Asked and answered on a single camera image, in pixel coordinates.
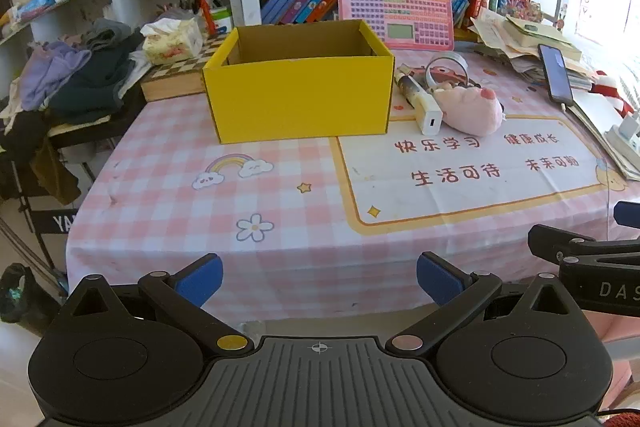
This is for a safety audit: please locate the stack of white notebooks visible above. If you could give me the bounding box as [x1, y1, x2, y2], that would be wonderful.
[567, 89, 640, 182]

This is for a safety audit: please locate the black smartphone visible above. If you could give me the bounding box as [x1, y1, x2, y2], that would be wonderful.
[538, 43, 575, 105]

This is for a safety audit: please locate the floral tissue pack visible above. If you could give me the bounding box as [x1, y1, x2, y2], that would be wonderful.
[140, 18, 205, 66]

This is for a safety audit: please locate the person's red fuzzy clothing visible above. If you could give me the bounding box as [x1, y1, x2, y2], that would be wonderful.
[602, 411, 640, 427]

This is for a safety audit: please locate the clear tape roll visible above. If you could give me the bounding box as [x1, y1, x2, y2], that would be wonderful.
[424, 53, 471, 88]

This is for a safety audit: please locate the white power strip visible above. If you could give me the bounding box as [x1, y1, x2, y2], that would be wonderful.
[602, 112, 640, 162]

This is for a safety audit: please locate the black folding chair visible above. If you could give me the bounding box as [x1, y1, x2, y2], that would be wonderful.
[0, 117, 101, 278]

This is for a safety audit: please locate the pile of clothes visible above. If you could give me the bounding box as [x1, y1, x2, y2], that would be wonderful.
[0, 19, 151, 208]

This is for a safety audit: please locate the red toy pen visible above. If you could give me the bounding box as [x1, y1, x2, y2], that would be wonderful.
[195, 0, 217, 35]

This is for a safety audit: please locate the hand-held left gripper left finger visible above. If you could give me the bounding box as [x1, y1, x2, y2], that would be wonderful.
[65, 253, 255, 356]

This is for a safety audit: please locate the yellow cardboard box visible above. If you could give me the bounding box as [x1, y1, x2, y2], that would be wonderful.
[201, 19, 396, 145]

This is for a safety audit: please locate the wooden chessboard box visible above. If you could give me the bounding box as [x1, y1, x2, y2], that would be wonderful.
[140, 32, 236, 102]

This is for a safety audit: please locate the pink plush pig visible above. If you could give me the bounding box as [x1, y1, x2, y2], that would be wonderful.
[432, 86, 506, 132]

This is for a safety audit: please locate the white spray bottle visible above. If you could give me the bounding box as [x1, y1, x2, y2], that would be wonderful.
[395, 66, 431, 108]

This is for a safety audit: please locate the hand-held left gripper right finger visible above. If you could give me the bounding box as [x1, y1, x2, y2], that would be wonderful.
[385, 252, 576, 355]

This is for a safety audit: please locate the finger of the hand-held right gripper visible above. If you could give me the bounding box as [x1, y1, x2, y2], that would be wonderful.
[528, 224, 640, 265]
[614, 201, 640, 228]

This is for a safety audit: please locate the white green pen cup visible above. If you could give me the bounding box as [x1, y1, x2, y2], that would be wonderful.
[209, 6, 234, 35]

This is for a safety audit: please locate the red white cloth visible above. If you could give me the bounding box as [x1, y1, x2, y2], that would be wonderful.
[592, 74, 633, 115]

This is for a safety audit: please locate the stack of papers and books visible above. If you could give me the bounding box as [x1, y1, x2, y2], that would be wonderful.
[467, 7, 596, 90]

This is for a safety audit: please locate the dark bag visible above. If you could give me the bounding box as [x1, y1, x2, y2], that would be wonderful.
[0, 263, 61, 325]

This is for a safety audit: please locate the pink learning tablet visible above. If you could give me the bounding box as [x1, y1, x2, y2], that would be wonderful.
[336, 0, 456, 50]

